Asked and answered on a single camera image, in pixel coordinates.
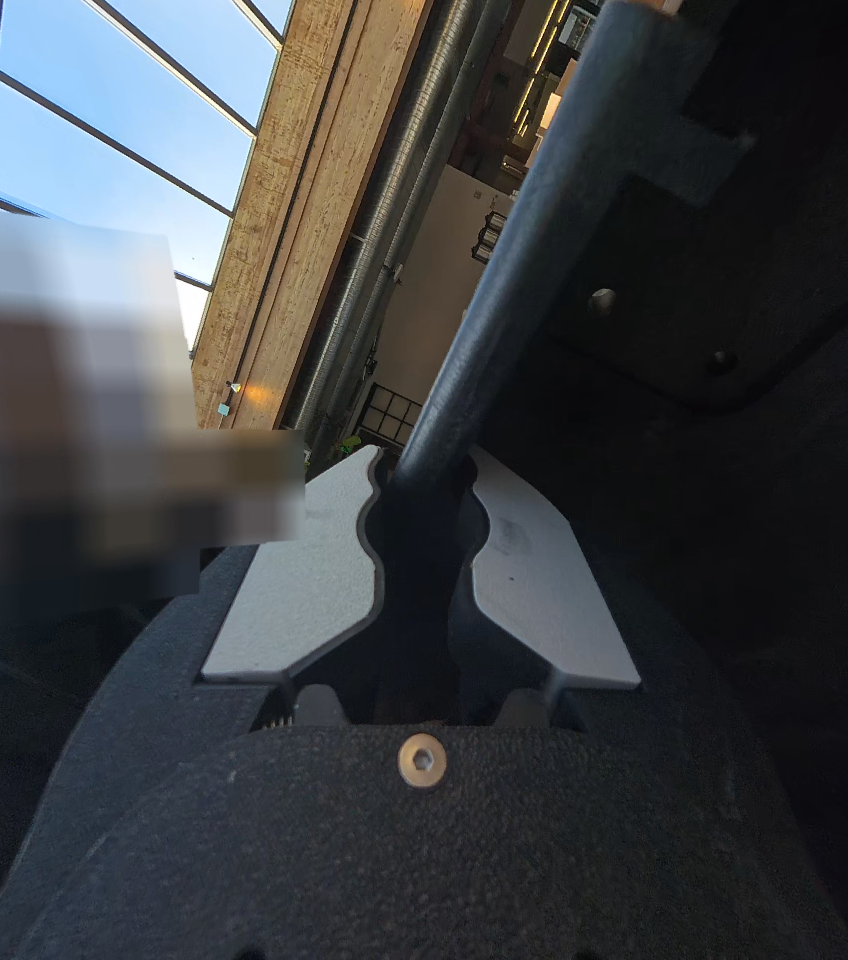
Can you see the black white machine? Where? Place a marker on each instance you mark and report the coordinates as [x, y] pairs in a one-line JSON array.
[[490, 250], [496, 223]]

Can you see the green plant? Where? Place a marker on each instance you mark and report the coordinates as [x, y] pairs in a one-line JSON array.
[[345, 448]]

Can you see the black chair seat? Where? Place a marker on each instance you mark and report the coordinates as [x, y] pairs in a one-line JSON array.
[[769, 487]]

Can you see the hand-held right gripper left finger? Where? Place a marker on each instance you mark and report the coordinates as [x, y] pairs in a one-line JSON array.
[[311, 600]]

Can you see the lit display shelf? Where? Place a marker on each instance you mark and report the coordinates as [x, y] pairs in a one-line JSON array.
[[536, 112]]

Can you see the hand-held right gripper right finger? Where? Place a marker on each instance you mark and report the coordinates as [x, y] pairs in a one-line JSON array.
[[544, 592]]

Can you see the silver spiral duct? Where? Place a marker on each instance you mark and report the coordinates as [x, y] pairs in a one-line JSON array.
[[386, 187]]

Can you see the long wooden ceiling beam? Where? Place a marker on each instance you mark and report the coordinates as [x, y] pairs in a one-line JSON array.
[[296, 187]]

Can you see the glass skylight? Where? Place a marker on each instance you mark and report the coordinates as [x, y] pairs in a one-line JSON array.
[[93, 90]]

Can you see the person's dark clothing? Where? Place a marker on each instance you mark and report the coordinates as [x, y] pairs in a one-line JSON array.
[[3, 750]]

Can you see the black framed window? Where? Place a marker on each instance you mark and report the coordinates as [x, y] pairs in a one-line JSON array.
[[390, 412]]

